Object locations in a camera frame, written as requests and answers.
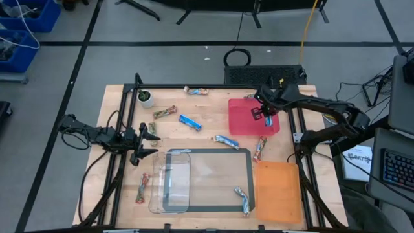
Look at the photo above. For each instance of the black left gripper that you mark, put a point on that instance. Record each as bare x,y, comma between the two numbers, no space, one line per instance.
136,142

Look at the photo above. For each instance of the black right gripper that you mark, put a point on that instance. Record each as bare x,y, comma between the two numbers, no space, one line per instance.
271,97

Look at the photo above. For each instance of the red green granola bar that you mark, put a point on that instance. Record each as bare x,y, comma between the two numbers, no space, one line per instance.
142,189
165,112

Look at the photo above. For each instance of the red white granola bar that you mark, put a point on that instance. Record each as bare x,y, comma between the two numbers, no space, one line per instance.
259,149

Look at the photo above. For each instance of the blue green granola bar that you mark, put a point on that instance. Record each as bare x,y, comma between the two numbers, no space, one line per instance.
226,141

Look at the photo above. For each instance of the blue granola bar orange print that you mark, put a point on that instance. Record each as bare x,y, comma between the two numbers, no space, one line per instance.
197,91

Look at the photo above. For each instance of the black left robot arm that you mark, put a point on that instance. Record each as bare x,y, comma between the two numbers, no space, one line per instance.
97,134

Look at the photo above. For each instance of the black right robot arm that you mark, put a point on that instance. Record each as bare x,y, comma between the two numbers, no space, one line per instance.
323,105

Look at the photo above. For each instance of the crumpled blue granola bar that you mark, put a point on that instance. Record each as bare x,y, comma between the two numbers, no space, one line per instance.
244,202

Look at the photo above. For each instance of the translucent red plastic bin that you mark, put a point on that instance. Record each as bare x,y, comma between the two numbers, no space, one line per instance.
242,123

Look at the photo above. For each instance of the black perforated computer case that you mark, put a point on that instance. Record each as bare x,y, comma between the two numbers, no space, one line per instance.
252,75

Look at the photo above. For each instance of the clear plastic bin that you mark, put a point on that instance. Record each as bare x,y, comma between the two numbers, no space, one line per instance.
155,194

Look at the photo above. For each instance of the clear mat with black border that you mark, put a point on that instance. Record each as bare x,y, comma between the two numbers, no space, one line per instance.
213,181

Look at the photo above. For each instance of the translucent orange plastic bin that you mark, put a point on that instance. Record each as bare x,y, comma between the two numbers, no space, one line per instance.
278,194

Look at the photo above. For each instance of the black tripod stand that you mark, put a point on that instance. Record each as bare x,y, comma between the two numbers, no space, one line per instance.
366,94

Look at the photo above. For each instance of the white printed booklet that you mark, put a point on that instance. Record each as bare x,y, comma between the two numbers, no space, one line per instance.
355,168

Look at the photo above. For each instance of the black partition screen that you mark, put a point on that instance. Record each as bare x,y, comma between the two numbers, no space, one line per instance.
226,4

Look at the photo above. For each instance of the grey desk top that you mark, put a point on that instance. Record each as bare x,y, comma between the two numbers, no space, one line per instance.
401,103
376,181

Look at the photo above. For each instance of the black keyboard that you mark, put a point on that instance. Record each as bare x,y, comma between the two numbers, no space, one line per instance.
398,168

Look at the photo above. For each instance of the person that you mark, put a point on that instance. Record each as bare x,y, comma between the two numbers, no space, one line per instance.
365,217

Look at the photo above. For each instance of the black floor object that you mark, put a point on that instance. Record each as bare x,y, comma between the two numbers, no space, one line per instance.
4,111

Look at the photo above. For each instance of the blue plastic storage bin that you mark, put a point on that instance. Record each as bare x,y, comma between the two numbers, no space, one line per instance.
26,55
48,19

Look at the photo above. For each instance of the black aluminium frame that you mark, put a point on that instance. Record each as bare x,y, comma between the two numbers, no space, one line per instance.
161,86

